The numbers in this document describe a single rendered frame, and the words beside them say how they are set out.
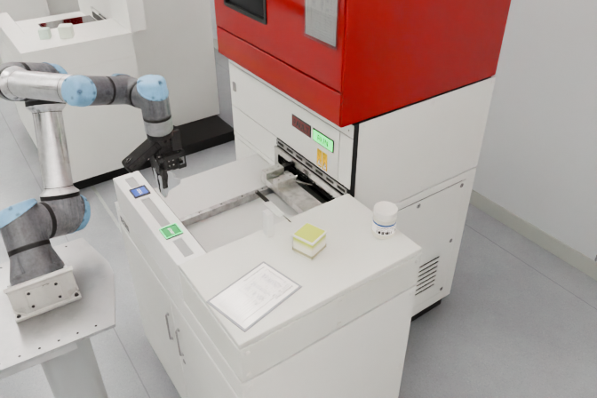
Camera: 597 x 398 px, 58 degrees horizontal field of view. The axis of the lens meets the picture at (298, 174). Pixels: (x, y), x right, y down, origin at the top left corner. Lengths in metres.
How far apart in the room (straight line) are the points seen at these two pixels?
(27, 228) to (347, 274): 0.92
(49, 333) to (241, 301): 0.57
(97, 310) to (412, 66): 1.22
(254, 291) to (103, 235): 1.99
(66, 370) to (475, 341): 1.75
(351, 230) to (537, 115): 1.67
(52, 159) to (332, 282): 0.93
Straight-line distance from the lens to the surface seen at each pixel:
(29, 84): 1.60
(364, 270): 1.54
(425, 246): 2.37
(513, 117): 3.19
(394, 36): 1.69
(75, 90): 1.42
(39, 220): 1.76
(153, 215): 1.79
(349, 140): 1.73
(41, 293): 1.73
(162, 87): 1.44
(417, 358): 2.61
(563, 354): 2.83
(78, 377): 1.99
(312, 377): 1.65
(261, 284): 1.48
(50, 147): 1.81
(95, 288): 1.79
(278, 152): 2.13
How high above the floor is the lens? 2.01
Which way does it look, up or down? 33 degrees down
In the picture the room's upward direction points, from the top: straight up
